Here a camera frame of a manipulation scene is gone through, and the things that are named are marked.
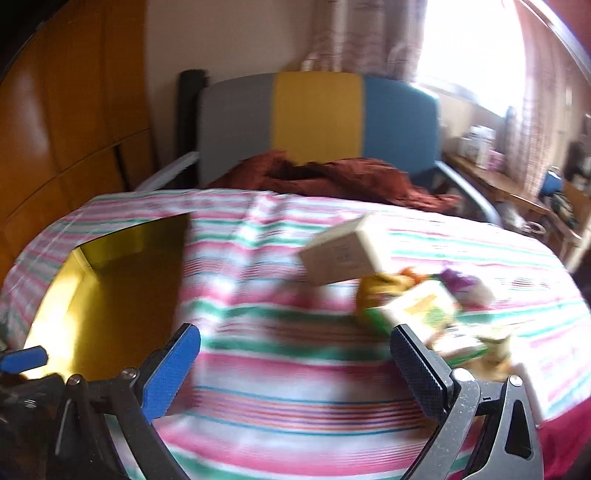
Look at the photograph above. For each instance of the yellow sponge cloth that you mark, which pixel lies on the yellow sponge cloth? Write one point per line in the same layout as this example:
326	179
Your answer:
374	290

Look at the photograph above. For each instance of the beige cardboard box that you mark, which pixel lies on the beige cardboard box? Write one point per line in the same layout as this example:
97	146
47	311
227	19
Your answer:
344	251

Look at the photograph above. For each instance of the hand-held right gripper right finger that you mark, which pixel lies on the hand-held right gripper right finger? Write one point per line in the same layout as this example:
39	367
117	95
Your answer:
418	376

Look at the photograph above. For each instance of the pink patterned curtain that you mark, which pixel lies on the pink patterned curtain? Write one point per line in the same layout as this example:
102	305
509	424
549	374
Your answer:
360	32
549	92

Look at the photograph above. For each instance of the rust brown crumpled cloth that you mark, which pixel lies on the rust brown crumpled cloth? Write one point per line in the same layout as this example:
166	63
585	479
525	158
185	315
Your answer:
351	177

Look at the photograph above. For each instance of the green white flat packet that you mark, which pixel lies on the green white flat packet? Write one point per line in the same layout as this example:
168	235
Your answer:
461	348

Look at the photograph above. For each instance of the white box with blue label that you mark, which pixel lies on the white box with blue label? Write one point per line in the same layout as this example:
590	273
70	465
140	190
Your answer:
475	143

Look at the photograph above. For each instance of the golden cardboard box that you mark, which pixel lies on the golden cardboard box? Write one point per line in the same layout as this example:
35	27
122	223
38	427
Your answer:
115	300

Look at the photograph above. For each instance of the striped pink green cloth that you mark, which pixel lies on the striped pink green cloth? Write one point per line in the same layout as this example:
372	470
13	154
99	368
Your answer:
286	392

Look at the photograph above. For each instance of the grey yellow blue chair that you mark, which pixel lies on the grey yellow blue chair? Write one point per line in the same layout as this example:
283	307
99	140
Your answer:
318	115

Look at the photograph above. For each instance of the window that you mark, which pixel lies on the window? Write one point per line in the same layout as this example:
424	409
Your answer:
466	41

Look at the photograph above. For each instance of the wooden desk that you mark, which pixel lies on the wooden desk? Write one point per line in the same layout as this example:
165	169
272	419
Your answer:
498	184

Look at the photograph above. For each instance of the green cardboard box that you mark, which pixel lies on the green cardboard box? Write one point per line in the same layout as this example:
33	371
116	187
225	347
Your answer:
415	307

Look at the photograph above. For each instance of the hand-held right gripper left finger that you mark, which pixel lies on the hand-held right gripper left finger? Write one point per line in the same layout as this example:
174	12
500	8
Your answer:
170	376

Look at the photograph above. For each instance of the white plastic bag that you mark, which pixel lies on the white plastic bag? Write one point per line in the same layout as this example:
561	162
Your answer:
521	219

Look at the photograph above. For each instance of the purple foil packet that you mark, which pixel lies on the purple foil packet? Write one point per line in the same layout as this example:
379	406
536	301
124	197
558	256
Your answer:
457	280

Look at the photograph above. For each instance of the blue mug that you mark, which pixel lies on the blue mug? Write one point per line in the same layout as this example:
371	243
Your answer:
551	181

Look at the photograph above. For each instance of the wooden wardrobe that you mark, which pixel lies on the wooden wardrobe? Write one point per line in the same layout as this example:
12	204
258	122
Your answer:
64	115

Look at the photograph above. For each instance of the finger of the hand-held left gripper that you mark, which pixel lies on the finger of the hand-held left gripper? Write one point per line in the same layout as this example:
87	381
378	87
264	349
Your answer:
23	361

